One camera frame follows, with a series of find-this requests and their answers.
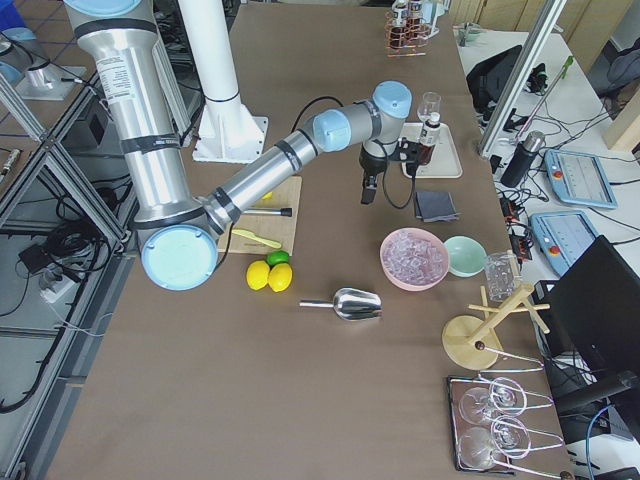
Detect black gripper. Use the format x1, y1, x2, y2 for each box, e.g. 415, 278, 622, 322
361, 172, 378, 204

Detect tea bottle front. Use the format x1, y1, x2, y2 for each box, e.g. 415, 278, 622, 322
418, 111, 441, 166

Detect tea bottle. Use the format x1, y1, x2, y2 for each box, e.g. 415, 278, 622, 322
389, 0, 407, 50
407, 0, 423, 29
418, 111, 441, 166

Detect copper wire bottle basket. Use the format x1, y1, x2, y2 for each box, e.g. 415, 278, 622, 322
385, 9, 428, 58

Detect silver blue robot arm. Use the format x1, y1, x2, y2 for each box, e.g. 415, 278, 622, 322
66, 1, 412, 291

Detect tea bottle middle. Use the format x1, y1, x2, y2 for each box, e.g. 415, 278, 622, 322
389, 0, 407, 50

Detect tea bottle back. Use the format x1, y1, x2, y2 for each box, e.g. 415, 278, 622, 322
407, 0, 423, 29

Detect grey folded cloth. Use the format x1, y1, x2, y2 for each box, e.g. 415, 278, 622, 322
414, 190, 459, 223

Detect cream serving tray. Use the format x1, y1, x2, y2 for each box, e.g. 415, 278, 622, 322
401, 122, 463, 179

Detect steel muddler black tip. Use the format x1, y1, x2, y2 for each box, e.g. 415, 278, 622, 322
242, 207, 293, 218

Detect pink bowl with ice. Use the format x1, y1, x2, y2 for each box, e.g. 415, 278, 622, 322
379, 228, 450, 292

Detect clear wine glass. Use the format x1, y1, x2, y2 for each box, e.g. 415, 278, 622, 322
416, 91, 441, 122

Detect wooden cutting board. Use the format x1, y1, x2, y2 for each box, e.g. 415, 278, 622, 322
229, 176, 302, 255

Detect yellow plastic knife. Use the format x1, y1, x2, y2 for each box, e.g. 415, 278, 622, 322
231, 229, 282, 249

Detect green lime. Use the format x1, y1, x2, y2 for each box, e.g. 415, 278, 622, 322
266, 250, 290, 267

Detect green bowl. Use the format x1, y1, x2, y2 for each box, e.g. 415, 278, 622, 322
444, 236, 487, 278

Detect metal ice scoop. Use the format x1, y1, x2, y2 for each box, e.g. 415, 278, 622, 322
299, 287, 382, 321

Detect yellow lemon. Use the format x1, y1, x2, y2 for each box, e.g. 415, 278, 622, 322
268, 263, 293, 293
245, 260, 270, 291

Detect black bag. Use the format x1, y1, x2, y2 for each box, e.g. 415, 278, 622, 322
466, 45, 547, 123

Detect black thermos bottle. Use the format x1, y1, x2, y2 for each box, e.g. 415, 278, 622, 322
500, 130, 545, 188

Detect glass tumbler on stand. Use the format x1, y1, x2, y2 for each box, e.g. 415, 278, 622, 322
484, 250, 519, 302

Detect white cup rack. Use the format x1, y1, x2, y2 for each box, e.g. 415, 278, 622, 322
422, 0, 448, 39

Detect wooden cup tree stand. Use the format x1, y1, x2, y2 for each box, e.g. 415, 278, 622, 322
442, 276, 550, 371

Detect blue teach pendant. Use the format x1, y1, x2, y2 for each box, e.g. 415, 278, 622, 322
544, 149, 618, 209
529, 210, 598, 276

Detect upturned wine glass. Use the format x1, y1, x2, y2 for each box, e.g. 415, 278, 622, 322
458, 416, 531, 471
458, 377, 528, 425

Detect black monitor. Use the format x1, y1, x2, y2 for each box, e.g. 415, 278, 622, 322
534, 235, 639, 423

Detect black tray with glasses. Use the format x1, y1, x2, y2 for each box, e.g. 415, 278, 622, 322
446, 376, 567, 479

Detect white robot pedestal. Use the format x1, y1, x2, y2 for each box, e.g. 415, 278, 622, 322
179, 0, 268, 164

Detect aluminium frame post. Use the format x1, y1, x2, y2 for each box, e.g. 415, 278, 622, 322
478, 0, 567, 159

